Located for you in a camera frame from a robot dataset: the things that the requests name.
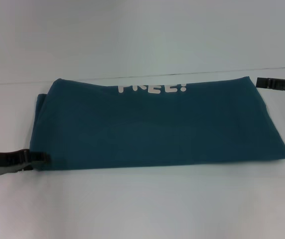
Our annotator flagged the blue teal shirt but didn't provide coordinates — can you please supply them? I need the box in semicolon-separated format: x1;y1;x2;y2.
31;76;285;171

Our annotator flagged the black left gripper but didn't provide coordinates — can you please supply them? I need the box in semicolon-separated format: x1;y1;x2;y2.
0;148;51;177

